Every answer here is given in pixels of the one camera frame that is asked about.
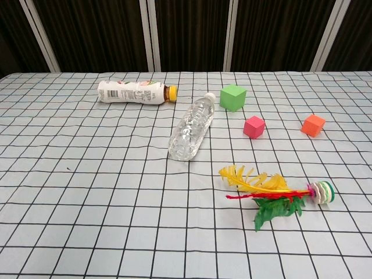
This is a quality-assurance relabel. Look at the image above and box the pink foam cube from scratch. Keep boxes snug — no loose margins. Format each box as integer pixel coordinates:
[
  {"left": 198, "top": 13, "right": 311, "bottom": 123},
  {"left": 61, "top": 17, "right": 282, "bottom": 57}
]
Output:
[{"left": 243, "top": 115, "right": 266, "bottom": 140}]

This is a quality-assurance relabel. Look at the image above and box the dark folding screen partition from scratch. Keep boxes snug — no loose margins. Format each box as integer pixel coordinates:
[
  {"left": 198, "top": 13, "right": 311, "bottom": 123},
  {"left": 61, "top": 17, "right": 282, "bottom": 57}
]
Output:
[{"left": 0, "top": 0, "right": 372, "bottom": 77}]

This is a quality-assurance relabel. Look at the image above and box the white black grid tablecloth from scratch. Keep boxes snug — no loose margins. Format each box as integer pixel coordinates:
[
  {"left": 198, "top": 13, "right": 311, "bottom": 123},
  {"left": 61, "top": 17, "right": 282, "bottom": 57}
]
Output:
[{"left": 0, "top": 70, "right": 372, "bottom": 279}]

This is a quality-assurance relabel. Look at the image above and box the clear plastic water bottle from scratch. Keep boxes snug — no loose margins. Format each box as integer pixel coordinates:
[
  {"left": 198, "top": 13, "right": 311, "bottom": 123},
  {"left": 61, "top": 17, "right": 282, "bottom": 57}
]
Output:
[{"left": 167, "top": 92, "right": 217, "bottom": 162}]

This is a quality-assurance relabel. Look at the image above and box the white labelled drink bottle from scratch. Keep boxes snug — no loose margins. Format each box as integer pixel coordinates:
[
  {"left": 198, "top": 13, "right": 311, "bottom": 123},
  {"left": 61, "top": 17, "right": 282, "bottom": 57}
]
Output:
[{"left": 97, "top": 79, "right": 178, "bottom": 105}]

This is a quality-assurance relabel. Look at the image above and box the colourful feather shuttlecock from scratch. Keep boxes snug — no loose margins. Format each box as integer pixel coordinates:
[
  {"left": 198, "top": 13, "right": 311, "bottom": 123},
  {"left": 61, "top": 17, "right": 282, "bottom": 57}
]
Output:
[{"left": 219, "top": 164, "right": 335, "bottom": 232}]

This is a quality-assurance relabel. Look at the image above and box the green foam cube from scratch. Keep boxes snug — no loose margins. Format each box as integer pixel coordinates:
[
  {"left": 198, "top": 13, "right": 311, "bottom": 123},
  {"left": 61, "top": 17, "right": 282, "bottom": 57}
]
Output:
[{"left": 219, "top": 84, "right": 248, "bottom": 112}]

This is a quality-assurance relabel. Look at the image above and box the orange foam cube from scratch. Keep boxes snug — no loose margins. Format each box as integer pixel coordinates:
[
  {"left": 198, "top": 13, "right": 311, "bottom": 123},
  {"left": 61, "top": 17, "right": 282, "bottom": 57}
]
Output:
[{"left": 301, "top": 113, "right": 326, "bottom": 138}]

